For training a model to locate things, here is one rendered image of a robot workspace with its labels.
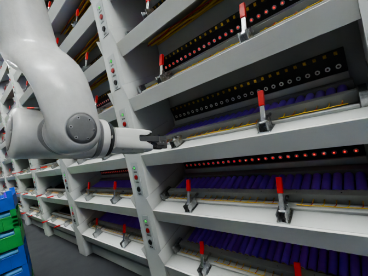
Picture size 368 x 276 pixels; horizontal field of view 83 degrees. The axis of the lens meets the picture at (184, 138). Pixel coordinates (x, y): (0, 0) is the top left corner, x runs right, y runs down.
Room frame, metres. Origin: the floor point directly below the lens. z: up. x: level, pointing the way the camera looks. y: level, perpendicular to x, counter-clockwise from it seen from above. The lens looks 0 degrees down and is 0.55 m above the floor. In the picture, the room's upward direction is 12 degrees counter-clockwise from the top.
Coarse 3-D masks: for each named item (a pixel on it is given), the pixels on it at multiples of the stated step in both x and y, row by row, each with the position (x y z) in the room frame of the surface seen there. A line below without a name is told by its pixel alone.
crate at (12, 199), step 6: (6, 192) 0.88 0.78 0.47; (12, 192) 0.90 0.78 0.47; (0, 198) 1.01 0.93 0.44; (6, 198) 0.87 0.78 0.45; (12, 198) 0.89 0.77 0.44; (0, 204) 0.86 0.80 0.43; (6, 204) 0.87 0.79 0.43; (12, 204) 0.88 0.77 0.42; (0, 210) 0.86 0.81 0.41; (6, 210) 0.87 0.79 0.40
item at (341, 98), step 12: (324, 96) 0.42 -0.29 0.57; (336, 96) 0.40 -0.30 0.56; (348, 96) 0.39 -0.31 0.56; (276, 108) 0.47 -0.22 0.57; (288, 108) 0.45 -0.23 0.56; (300, 108) 0.44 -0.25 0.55; (312, 108) 0.43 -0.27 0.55; (324, 108) 0.40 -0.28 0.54; (228, 120) 0.55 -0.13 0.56; (240, 120) 0.53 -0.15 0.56; (252, 120) 0.51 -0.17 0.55; (180, 132) 0.67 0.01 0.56; (192, 132) 0.63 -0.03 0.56; (204, 132) 0.60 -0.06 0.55
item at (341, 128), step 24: (264, 96) 0.58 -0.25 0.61; (360, 96) 0.35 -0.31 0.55; (312, 120) 0.39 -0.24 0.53; (336, 120) 0.35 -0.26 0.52; (360, 120) 0.33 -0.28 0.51; (192, 144) 0.57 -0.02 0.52; (216, 144) 0.51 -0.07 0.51; (240, 144) 0.47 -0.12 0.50; (264, 144) 0.44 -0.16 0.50; (288, 144) 0.41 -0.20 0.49; (312, 144) 0.38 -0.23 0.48; (336, 144) 0.36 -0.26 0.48; (360, 144) 0.34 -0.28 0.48
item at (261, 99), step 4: (260, 92) 0.45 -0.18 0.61; (260, 96) 0.45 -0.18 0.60; (260, 100) 0.45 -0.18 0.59; (264, 100) 0.45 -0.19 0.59; (260, 104) 0.45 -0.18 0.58; (264, 104) 0.45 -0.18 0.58; (260, 108) 0.45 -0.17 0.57; (264, 108) 0.45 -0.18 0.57; (260, 112) 0.45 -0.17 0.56; (264, 112) 0.44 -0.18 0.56; (264, 116) 0.44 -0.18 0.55; (264, 120) 0.44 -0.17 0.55
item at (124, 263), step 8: (96, 248) 1.16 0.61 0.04; (104, 248) 1.12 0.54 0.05; (104, 256) 1.11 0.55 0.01; (112, 256) 1.05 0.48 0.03; (120, 256) 0.99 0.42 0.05; (120, 264) 1.00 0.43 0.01; (128, 264) 0.95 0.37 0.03; (136, 264) 0.91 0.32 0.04; (144, 264) 0.88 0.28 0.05; (136, 272) 0.92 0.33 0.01; (144, 272) 0.87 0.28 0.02
